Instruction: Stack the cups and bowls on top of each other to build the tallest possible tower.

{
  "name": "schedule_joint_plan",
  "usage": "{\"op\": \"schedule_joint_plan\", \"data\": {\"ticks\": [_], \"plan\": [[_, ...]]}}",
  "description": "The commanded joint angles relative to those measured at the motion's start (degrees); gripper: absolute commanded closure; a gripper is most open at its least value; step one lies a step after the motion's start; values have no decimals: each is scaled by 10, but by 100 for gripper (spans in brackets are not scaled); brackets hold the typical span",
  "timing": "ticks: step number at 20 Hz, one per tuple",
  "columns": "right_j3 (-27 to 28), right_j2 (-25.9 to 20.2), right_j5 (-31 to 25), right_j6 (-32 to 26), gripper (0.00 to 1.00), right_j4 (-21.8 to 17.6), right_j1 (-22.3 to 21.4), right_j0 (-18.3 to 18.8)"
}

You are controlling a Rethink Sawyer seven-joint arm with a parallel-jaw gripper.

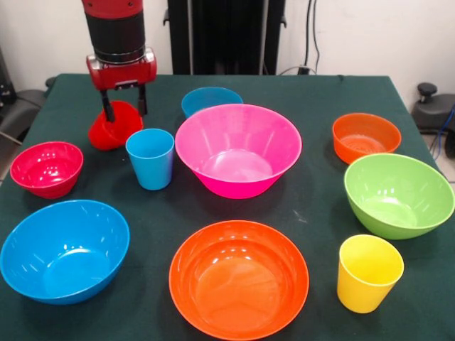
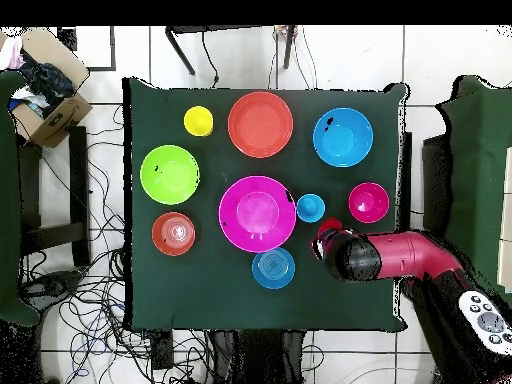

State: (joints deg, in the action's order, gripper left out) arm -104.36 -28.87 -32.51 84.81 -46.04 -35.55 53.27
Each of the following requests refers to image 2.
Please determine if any large blue bowl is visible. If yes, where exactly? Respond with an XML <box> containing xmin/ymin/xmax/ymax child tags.
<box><xmin>312</xmin><ymin>106</ymin><xmax>375</xmax><ymax>168</ymax></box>

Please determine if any beige board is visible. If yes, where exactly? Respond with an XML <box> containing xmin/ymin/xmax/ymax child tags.
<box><xmin>496</xmin><ymin>146</ymin><xmax>512</xmax><ymax>294</ymax></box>

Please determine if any yellow cup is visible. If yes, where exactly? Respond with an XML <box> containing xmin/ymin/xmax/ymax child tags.
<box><xmin>183</xmin><ymin>105</ymin><xmax>215</xmax><ymax>138</ymax></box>

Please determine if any cardboard box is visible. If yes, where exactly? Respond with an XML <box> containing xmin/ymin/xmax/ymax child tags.
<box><xmin>8</xmin><ymin>26</ymin><xmax>94</xmax><ymax>149</ymax></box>

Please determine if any small blue bowl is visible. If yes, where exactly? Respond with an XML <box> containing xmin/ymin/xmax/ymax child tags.
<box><xmin>251</xmin><ymin>246</ymin><xmax>297</xmax><ymax>290</ymax></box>

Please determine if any large orange bowl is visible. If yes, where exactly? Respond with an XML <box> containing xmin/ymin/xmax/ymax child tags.
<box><xmin>227</xmin><ymin>90</ymin><xmax>295</xmax><ymax>159</ymax></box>

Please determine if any green cloth covered table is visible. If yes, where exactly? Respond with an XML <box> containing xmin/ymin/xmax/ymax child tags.
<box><xmin>0</xmin><ymin>69</ymin><xmax>41</xmax><ymax>327</ymax></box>
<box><xmin>433</xmin><ymin>74</ymin><xmax>512</xmax><ymax>309</ymax></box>

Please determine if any small crimson bowl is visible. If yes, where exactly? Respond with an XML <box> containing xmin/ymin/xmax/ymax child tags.
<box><xmin>347</xmin><ymin>181</ymin><xmax>390</xmax><ymax>224</ymax></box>

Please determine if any blue cup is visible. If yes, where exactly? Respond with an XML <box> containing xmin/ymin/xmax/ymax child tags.
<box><xmin>296</xmin><ymin>193</ymin><xmax>326</xmax><ymax>224</ymax></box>

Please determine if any small orange bowl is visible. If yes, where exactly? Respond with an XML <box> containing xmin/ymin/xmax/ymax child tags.
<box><xmin>150</xmin><ymin>211</ymin><xmax>197</xmax><ymax>257</ymax></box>

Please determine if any tangle of floor cables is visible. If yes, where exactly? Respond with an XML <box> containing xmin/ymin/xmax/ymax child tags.
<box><xmin>17</xmin><ymin>103</ymin><xmax>213</xmax><ymax>384</ymax></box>

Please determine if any black metal table frame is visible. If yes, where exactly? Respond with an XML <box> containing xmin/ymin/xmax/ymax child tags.
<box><xmin>164</xmin><ymin>24</ymin><xmax>299</xmax><ymax>77</ymax></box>

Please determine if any black bench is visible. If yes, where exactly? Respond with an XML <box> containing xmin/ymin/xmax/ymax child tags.
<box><xmin>17</xmin><ymin>125</ymin><xmax>92</xmax><ymax>268</ymax></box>

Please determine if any large pink bowl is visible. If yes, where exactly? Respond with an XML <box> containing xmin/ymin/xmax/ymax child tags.
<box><xmin>218</xmin><ymin>174</ymin><xmax>298</xmax><ymax>254</ymax></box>

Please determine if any red cup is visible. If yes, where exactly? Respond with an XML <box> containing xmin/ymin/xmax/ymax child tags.
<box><xmin>316</xmin><ymin>216</ymin><xmax>345</xmax><ymax>241</ymax></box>

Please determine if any dark clothes bundle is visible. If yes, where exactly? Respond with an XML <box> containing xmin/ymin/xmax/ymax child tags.
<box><xmin>17</xmin><ymin>49</ymin><xmax>76</xmax><ymax>118</ymax></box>

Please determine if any dark green tablecloth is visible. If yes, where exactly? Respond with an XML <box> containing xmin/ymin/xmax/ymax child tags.
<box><xmin>121</xmin><ymin>76</ymin><xmax>410</xmax><ymax>333</ymax></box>

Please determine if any black box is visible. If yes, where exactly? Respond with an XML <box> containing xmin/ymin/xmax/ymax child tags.
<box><xmin>422</xmin><ymin>133</ymin><xmax>453</xmax><ymax>233</ymax></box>

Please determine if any black pedestal leg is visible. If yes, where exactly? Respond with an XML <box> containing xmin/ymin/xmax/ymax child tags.
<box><xmin>21</xmin><ymin>269</ymin><xmax>83</xmax><ymax>309</ymax></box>

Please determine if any green bowl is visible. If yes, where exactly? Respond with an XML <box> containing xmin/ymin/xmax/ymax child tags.
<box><xmin>139</xmin><ymin>144</ymin><xmax>201</xmax><ymax>206</ymax></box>

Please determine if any black power strip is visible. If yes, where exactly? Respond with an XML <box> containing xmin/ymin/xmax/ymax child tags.
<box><xmin>150</xmin><ymin>329</ymin><xmax>175</xmax><ymax>371</ymax></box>

